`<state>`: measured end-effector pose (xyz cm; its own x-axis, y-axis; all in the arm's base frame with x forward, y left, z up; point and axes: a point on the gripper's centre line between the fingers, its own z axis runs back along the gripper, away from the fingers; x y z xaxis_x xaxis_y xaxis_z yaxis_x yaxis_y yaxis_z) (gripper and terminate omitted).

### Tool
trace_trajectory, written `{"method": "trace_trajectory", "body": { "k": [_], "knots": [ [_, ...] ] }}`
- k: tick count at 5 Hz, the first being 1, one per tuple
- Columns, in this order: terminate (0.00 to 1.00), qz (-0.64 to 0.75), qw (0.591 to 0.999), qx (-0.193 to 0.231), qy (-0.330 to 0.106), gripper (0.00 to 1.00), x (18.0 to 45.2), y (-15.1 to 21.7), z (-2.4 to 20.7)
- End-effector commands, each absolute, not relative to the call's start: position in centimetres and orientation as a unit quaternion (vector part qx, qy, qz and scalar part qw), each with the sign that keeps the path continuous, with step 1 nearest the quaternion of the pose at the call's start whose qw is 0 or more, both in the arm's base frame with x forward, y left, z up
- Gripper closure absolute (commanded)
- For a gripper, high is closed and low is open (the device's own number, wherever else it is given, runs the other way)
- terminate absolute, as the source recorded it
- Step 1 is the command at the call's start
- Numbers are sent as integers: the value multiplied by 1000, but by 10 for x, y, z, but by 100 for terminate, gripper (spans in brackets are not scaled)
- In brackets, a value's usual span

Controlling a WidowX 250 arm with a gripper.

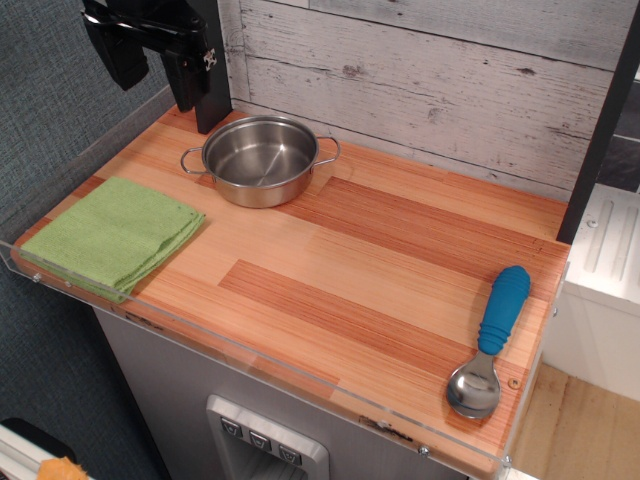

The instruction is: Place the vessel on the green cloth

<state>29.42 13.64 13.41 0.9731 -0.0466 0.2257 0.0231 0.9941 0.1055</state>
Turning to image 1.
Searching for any orange object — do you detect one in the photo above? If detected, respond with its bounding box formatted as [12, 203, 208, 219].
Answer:
[36, 457, 89, 480]

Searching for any blue handled metal spoon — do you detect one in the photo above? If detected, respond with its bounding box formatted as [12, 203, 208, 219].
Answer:
[446, 265, 531, 419]

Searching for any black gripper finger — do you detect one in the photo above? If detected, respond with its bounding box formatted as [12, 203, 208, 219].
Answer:
[85, 23, 149, 91]
[161, 50, 209, 112]

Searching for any white toy sink unit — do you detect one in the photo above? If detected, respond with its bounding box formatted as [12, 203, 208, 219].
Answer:
[542, 185, 639, 400]

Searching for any black vertical post left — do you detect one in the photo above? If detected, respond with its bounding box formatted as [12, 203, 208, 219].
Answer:
[191, 0, 232, 134]

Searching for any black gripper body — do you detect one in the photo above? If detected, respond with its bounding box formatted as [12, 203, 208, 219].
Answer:
[81, 1, 216, 70]

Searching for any clear acrylic edge guard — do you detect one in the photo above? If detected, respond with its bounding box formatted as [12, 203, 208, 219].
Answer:
[2, 232, 568, 479]

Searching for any grey toy fridge cabinet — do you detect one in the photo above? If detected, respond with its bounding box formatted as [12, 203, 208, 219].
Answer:
[95, 309, 463, 479]

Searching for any black vertical post right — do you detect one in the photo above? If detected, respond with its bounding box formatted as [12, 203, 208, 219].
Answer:
[556, 4, 639, 245]

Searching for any silver dispenser button panel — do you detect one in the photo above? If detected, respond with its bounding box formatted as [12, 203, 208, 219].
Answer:
[206, 395, 330, 479]

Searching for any green folded cloth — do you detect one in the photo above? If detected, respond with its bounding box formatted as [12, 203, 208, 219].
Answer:
[21, 177, 205, 304]

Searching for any stainless steel pot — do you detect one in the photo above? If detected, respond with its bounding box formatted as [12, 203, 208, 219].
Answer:
[180, 115, 341, 209]

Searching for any black vertical post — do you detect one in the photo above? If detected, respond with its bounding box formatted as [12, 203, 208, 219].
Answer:
[191, 0, 232, 134]
[556, 4, 639, 245]

